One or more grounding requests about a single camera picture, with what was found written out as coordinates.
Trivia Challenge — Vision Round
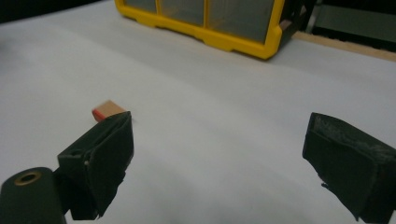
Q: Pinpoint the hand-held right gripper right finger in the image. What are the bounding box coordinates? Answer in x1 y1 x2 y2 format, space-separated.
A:
302 112 396 224

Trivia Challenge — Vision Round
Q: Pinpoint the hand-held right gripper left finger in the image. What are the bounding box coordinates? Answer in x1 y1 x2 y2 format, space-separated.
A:
57 110 135 221

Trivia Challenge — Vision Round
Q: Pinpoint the small red-edged wooden block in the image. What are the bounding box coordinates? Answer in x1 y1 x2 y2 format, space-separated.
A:
92 100 128 123

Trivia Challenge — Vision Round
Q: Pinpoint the yellow compartment organizer box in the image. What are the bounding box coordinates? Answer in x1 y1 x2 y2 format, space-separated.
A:
114 0 307 61

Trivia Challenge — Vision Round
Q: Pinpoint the dark metal stand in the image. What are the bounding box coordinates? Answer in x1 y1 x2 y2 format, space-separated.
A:
306 0 396 52

